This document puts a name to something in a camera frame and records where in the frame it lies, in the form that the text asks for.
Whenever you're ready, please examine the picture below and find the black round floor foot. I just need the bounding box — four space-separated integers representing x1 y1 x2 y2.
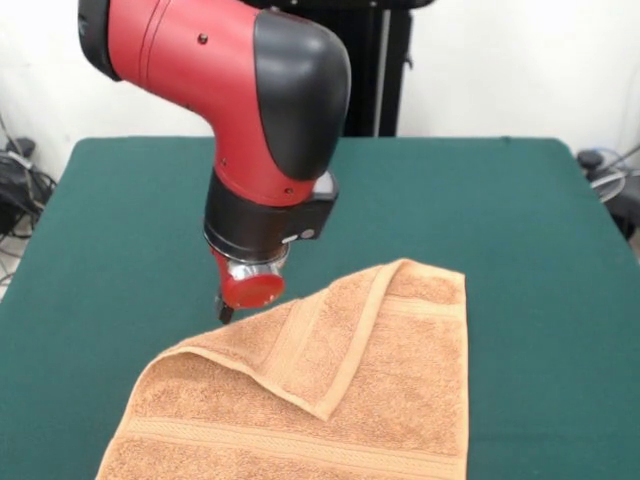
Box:
577 148 607 170

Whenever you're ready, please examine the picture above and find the black cable bundle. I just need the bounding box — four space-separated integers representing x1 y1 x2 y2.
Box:
0 137 59 241

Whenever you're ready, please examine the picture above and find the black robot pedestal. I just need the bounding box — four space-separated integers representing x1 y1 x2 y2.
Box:
244 0 417 139

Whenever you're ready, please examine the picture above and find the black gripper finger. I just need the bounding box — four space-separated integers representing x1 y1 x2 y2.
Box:
214 295 236 326

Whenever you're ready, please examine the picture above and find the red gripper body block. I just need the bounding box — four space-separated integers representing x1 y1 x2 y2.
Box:
212 249 286 309

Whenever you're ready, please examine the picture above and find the tan terry towel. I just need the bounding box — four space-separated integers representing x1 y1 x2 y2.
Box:
94 257 472 480

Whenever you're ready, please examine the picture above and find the dark green table cloth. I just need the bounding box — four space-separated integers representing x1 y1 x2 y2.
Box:
0 135 640 480

